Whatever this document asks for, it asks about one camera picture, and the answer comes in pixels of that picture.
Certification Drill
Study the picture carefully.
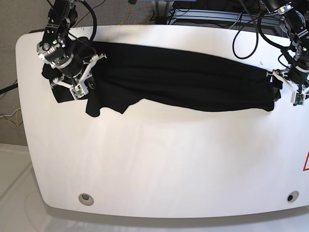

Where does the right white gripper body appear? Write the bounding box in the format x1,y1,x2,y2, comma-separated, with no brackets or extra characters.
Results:
51,53,107,91

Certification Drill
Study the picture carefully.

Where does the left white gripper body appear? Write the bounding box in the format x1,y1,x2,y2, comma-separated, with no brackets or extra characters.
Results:
266,69,309,97

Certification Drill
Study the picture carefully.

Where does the black T-shirt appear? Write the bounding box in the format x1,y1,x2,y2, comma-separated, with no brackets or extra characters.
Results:
41,36,282,118

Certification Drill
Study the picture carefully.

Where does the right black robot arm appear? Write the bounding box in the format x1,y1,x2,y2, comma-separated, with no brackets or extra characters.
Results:
37,0,107,100

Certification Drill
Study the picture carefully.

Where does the red tape marking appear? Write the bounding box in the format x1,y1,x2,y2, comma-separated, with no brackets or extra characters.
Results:
303,153,309,171

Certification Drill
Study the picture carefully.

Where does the right table grommet hole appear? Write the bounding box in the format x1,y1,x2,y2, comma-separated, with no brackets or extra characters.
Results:
287,191,299,203

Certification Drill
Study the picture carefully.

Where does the table grommet hole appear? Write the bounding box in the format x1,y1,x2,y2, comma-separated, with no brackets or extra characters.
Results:
287,191,299,203
78,193,94,206

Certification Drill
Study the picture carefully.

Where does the left table grommet hole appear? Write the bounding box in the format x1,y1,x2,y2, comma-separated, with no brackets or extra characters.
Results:
78,193,94,206

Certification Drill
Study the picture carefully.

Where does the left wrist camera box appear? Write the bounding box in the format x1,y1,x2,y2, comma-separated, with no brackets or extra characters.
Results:
291,91,306,106

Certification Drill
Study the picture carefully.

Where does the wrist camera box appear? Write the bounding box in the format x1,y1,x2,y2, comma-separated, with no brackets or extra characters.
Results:
291,91,306,106
70,83,89,100

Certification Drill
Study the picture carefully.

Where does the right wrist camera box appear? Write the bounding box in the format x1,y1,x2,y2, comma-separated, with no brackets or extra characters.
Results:
70,83,89,100

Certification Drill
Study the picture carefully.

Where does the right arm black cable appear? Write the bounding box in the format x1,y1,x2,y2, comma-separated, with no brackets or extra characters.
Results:
45,0,98,56

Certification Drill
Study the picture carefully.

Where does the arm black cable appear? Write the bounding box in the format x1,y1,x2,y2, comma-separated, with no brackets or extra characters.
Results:
232,0,290,59
45,0,98,56

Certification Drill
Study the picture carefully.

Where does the yellow floor cable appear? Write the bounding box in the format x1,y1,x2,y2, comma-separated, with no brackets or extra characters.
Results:
120,0,136,26

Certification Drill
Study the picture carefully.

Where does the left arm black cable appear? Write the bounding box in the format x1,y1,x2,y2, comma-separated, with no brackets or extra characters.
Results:
232,0,290,59

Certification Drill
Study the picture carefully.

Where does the black floor cable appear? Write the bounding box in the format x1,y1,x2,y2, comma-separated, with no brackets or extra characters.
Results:
0,83,19,95

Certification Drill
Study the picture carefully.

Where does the aluminium frame rail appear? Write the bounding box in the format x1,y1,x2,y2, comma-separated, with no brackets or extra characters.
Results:
152,0,278,26

